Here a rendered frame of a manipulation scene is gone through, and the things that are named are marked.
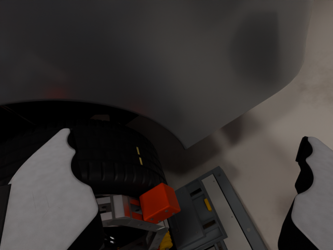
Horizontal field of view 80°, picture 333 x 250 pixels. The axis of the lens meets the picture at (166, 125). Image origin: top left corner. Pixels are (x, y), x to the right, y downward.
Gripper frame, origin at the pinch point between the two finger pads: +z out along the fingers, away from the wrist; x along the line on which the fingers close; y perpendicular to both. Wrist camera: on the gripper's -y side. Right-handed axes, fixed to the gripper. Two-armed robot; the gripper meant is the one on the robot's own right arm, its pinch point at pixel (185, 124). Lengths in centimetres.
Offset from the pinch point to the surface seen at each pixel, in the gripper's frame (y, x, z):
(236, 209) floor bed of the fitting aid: 94, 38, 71
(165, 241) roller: 78, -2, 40
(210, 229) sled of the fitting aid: 99, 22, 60
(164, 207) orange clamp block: 39.2, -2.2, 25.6
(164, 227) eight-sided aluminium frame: 53, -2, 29
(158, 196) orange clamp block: 38.7, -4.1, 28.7
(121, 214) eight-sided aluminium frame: 37.5, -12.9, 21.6
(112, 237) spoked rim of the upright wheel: 77, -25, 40
